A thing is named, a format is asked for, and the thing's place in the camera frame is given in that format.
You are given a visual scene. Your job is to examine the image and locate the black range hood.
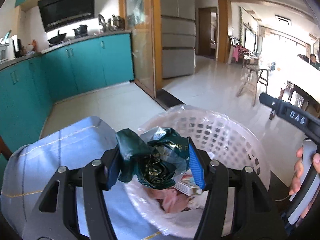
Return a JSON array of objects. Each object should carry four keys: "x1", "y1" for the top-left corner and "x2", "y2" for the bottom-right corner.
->
[{"x1": 38, "y1": 0, "x2": 95, "y2": 32}]

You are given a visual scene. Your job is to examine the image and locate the white plastic waste basket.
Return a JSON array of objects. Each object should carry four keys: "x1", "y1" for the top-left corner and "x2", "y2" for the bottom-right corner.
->
[{"x1": 130, "y1": 107, "x2": 272, "y2": 235}]

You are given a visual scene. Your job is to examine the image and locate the dark green foil wrapper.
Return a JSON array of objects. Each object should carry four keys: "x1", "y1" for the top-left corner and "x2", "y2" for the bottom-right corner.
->
[{"x1": 116, "y1": 126, "x2": 190, "y2": 190}]

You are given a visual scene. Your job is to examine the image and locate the black wok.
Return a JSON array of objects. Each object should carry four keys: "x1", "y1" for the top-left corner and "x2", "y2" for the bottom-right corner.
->
[{"x1": 48, "y1": 30, "x2": 66, "y2": 45}]

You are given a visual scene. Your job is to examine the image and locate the white medicine box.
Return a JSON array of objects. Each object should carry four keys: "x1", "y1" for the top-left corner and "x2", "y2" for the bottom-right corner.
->
[{"x1": 173, "y1": 169, "x2": 202, "y2": 197}]

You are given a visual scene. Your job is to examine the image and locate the steel pot lid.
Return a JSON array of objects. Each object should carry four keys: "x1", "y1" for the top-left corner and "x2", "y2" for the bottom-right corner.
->
[{"x1": 98, "y1": 14, "x2": 107, "y2": 34}]

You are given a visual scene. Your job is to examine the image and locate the teal lower kitchen cabinets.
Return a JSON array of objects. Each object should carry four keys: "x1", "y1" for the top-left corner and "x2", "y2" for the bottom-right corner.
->
[{"x1": 1, "y1": 31, "x2": 134, "y2": 152}]

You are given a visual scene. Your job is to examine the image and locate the clear trash bag liner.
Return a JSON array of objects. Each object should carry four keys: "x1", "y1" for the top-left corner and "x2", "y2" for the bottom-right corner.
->
[{"x1": 125, "y1": 104, "x2": 273, "y2": 240}]

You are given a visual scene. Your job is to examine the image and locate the black cooking pot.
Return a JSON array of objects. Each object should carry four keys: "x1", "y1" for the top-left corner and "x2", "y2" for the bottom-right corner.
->
[{"x1": 73, "y1": 24, "x2": 88, "y2": 38}]

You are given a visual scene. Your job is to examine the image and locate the brown wooden chair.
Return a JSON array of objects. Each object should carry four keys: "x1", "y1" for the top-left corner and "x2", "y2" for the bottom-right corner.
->
[{"x1": 0, "y1": 137, "x2": 12, "y2": 160}]

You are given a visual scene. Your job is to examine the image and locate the steel stock pot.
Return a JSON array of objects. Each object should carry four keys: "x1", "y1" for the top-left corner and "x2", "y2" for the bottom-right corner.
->
[{"x1": 112, "y1": 15, "x2": 125, "y2": 31}]

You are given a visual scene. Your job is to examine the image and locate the white dish rack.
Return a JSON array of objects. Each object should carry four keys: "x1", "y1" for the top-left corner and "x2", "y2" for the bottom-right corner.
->
[{"x1": 0, "y1": 31, "x2": 11, "y2": 63}]

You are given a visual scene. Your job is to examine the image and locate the glass sliding door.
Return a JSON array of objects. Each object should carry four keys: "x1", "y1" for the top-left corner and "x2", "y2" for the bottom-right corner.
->
[{"x1": 119, "y1": 0, "x2": 162, "y2": 99}]

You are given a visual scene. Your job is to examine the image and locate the person's right hand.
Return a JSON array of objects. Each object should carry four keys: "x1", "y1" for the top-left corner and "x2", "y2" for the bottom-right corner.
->
[{"x1": 288, "y1": 145, "x2": 320, "y2": 196}]

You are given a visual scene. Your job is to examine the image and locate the silver refrigerator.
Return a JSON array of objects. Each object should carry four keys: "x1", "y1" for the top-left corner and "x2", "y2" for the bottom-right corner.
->
[{"x1": 160, "y1": 0, "x2": 196, "y2": 79}]

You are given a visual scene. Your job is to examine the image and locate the blue table cloth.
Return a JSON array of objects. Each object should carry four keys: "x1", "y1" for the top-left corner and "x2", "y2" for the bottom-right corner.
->
[{"x1": 1, "y1": 116, "x2": 161, "y2": 239}]

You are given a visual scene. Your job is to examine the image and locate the pink plastic bag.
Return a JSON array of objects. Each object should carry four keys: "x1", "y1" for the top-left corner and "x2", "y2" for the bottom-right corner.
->
[{"x1": 145, "y1": 188, "x2": 192, "y2": 213}]

